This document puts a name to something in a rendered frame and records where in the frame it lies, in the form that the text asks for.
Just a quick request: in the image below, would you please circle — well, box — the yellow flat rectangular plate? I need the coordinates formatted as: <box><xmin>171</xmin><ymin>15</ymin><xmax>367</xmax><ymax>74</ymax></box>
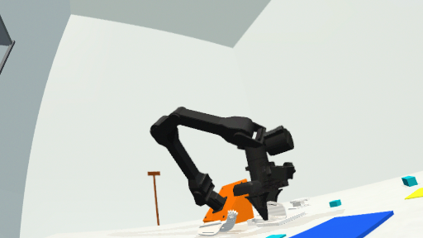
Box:
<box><xmin>404</xmin><ymin>188</ymin><xmax>423</xmax><ymax>200</ymax></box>

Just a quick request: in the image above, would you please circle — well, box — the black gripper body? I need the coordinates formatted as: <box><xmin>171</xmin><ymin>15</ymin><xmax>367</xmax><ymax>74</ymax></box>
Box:
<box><xmin>233</xmin><ymin>158</ymin><xmax>289</xmax><ymax>197</ymax></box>

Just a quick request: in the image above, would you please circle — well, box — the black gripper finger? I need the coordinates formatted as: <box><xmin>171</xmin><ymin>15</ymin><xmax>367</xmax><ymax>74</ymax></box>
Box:
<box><xmin>266</xmin><ymin>189</ymin><xmax>283</xmax><ymax>202</ymax></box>
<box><xmin>245</xmin><ymin>191</ymin><xmax>269</xmax><ymax>221</ymax></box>

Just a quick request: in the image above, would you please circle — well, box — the white flat plate with holes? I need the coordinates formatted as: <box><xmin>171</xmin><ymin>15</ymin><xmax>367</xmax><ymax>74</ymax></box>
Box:
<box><xmin>247</xmin><ymin>218</ymin><xmax>257</xmax><ymax>226</ymax></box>

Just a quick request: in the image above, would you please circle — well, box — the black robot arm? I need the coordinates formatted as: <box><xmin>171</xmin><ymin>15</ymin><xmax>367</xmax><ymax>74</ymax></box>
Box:
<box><xmin>150</xmin><ymin>107</ymin><xmax>296</xmax><ymax>214</ymax></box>

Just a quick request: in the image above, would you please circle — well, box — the small teal block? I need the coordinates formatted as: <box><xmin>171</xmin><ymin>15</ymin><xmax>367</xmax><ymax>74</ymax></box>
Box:
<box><xmin>402</xmin><ymin>176</ymin><xmax>418</xmax><ymax>187</ymax></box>

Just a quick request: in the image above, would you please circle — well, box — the blue flat plate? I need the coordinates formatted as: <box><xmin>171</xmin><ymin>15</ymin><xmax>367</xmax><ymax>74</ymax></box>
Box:
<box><xmin>289</xmin><ymin>211</ymin><xmax>394</xmax><ymax>238</ymax></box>

